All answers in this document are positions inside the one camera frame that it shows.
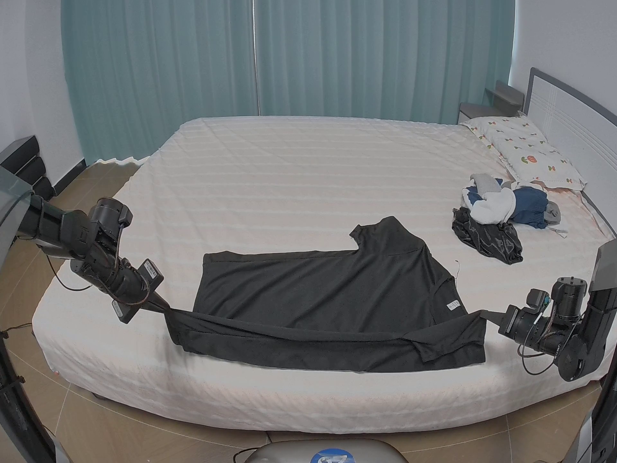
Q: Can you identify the white printed pillow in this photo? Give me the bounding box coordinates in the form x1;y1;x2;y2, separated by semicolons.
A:
460;115;589;191

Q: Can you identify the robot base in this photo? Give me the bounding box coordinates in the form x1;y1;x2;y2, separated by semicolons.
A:
243;439;406;463

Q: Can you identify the bed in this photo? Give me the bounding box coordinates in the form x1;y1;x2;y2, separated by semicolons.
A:
31;67;617;435

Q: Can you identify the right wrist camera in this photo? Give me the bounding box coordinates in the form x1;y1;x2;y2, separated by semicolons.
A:
526;288;551;314

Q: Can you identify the pile of clothes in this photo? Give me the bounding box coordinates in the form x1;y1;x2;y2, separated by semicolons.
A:
452;173;569;265

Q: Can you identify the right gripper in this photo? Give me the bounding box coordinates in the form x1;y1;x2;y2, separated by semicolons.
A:
499;307;548;346

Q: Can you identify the blue-green curtain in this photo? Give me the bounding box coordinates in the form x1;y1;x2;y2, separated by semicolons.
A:
60;0;258;163
253;0;516;124

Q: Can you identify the grey bedside table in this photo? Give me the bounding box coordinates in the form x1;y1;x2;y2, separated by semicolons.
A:
458;80;525;124

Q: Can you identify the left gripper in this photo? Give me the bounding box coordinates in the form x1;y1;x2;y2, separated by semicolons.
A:
103;259;164;324

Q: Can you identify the black chest of drawers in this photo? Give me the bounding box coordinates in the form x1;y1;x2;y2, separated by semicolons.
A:
0;135;61;199

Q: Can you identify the black T-shirt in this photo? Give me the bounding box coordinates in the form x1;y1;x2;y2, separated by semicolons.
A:
166;216;487;374

